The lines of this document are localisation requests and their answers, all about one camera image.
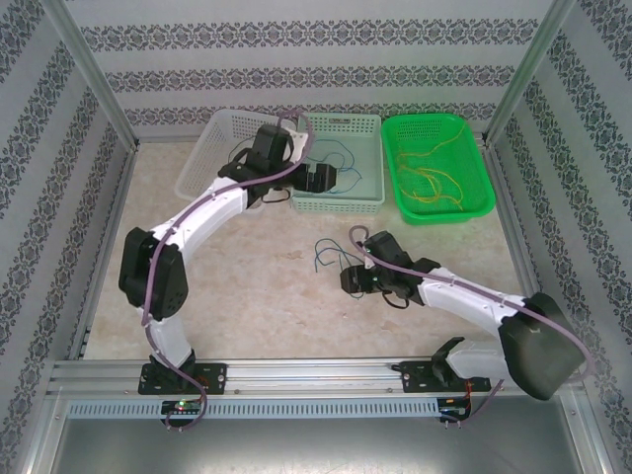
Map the mint green plastic basket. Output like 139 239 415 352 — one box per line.
288 112 386 216

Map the white plastic basket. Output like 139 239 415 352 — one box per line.
175 109 302 201

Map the bright green plastic basket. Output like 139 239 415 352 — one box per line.
380 113 497 226

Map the grey metal sheet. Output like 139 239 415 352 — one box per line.
27 394 611 474

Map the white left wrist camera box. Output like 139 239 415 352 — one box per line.
283 126 311 164

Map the aluminium mounting rail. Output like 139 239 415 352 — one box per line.
46 357 582 397

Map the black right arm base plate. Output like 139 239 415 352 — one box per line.
399 359 492 395

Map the slotted grey cable duct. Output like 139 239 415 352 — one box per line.
65 397 443 421

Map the aluminium side rail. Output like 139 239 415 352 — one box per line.
68 142 139 361

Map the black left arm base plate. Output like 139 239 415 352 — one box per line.
137 362 229 396

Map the aluminium frame post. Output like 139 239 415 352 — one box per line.
481 0 592 144
41 0 140 149

